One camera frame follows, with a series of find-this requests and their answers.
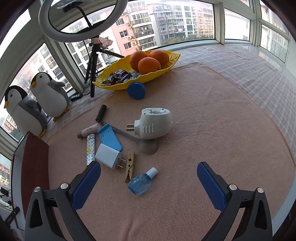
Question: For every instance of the white ring light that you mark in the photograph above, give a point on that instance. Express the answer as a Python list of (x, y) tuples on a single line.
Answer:
[(51, 32)]

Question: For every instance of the plush penguin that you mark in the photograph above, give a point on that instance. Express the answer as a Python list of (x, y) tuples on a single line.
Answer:
[(25, 111), (50, 95)]

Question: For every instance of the right plush penguin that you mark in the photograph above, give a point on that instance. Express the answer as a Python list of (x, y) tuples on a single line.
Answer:
[(50, 95)]

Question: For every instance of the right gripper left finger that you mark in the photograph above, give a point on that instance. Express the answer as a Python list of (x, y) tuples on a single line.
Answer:
[(41, 223)]

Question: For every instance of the black cylinder lipstick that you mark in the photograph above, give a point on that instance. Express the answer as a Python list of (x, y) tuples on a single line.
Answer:
[(101, 113)]

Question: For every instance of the pink towel mat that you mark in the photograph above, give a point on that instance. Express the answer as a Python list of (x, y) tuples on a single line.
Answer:
[(175, 207)]

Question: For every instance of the orange fruit back right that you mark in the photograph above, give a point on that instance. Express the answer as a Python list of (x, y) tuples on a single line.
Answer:
[(161, 56)]

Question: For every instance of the wrapped candies pile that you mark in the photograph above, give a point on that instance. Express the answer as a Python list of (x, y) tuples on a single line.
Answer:
[(120, 76)]

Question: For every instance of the blue round lid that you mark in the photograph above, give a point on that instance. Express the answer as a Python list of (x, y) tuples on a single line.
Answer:
[(136, 91)]

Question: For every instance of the pink cosmetic tube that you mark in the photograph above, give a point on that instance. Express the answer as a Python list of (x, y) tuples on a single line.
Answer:
[(90, 130)]

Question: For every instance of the checked grey cloth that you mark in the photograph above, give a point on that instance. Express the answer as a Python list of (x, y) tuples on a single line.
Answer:
[(231, 62)]

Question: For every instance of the blue liquid bottle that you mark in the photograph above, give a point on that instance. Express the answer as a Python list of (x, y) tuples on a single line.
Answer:
[(141, 182)]

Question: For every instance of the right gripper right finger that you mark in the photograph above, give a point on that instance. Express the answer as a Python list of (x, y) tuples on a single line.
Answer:
[(255, 223)]

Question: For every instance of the red white cardboard box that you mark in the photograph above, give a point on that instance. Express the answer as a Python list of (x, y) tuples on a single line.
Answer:
[(29, 170)]

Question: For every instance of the blue phone stand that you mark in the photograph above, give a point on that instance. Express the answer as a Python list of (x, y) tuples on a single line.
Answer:
[(108, 137)]

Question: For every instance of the wooden clothespin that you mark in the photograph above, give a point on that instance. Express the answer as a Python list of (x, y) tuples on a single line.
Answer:
[(129, 171)]

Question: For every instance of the orange fruit front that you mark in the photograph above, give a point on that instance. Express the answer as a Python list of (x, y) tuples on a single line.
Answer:
[(148, 65)]

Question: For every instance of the black tripod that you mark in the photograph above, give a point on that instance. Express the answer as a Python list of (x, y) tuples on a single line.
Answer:
[(97, 46)]

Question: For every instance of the white plug-in repellent device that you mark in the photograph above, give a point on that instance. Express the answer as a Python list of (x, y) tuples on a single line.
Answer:
[(153, 123)]

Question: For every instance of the left plush penguin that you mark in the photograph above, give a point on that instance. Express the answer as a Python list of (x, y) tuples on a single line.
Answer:
[(25, 111)]

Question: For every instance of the white usb charger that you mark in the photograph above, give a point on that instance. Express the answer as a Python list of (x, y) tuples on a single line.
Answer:
[(109, 157)]

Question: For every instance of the patterned white lighter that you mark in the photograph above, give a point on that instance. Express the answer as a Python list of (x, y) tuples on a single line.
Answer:
[(90, 152)]

